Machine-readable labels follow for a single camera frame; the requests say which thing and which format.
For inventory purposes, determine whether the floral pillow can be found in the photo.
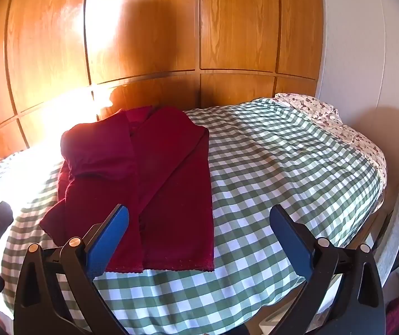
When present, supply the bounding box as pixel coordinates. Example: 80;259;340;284
274;92;386;182

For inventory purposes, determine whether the green checked bed cover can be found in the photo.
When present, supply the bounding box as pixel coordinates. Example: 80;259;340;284
0;97;385;335

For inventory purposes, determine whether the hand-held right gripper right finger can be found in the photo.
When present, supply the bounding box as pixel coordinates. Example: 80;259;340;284
269;205;386;335

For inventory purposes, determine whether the dark red knitted sweater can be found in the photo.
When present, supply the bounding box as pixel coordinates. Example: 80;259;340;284
39;106;216;273

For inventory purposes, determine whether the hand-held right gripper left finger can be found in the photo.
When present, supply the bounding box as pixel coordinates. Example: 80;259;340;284
13;204;130;335

